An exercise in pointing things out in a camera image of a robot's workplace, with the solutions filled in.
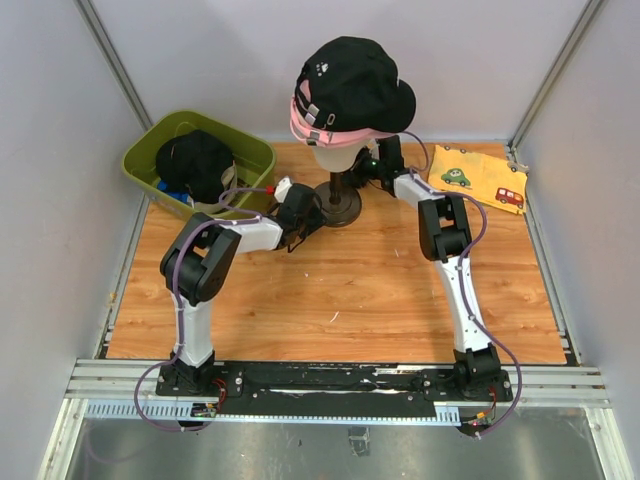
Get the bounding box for green plastic bin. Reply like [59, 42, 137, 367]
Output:
[122, 110, 276, 221]

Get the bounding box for aluminium frame post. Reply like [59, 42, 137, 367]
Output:
[507, 0, 607, 154]
[73, 0, 153, 130]

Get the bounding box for pink baseball cap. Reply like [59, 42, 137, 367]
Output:
[290, 80, 392, 148]

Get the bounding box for white mannequin head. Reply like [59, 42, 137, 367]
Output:
[311, 141, 367, 173]

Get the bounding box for black cap white logo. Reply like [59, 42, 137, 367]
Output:
[296, 36, 417, 134]

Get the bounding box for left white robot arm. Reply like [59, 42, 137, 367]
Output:
[156, 179, 327, 396]

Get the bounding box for left aluminium frame post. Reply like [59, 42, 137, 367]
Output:
[73, 0, 153, 130]

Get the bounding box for grey slotted cable duct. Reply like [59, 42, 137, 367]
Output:
[82, 399, 461, 427]

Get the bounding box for black cap gold logo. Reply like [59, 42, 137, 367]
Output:
[293, 79, 319, 126]
[155, 129, 235, 196]

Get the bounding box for right aluminium frame post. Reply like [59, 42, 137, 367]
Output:
[507, 0, 607, 154]

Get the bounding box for beige and black cap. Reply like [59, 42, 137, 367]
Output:
[189, 162, 240, 214]

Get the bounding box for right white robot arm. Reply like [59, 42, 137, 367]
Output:
[349, 135, 512, 401]

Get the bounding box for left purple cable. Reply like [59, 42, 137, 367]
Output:
[133, 187, 276, 434]

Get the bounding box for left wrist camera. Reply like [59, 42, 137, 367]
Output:
[266, 176, 293, 203]

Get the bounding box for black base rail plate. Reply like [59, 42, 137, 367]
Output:
[177, 362, 514, 413]

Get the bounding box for yellow cartoon car cloth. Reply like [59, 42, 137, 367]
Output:
[428, 145, 529, 214]

